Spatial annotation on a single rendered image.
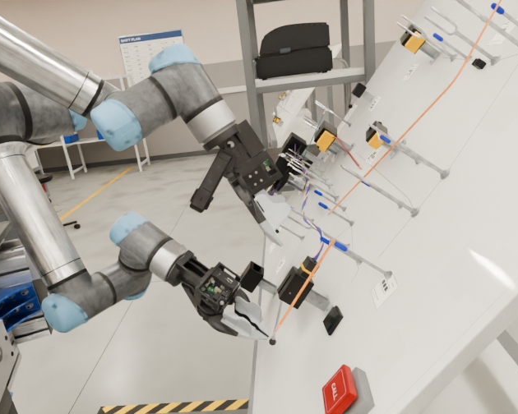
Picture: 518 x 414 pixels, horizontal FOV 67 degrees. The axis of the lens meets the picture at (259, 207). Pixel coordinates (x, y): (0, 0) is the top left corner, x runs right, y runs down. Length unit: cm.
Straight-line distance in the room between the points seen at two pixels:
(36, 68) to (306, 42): 112
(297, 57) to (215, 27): 658
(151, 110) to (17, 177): 31
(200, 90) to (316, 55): 104
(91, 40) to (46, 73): 801
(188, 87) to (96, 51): 808
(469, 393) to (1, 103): 109
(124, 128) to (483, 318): 51
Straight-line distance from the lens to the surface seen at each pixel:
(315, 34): 165
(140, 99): 63
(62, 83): 74
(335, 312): 69
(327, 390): 56
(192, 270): 75
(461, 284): 50
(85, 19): 880
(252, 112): 157
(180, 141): 837
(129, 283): 84
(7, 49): 74
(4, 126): 86
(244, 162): 66
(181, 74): 65
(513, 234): 49
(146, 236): 78
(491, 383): 107
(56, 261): 80
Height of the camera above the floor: 150
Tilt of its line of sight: 19 degrees down
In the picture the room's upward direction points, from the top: 7 degrees counter-clockwise
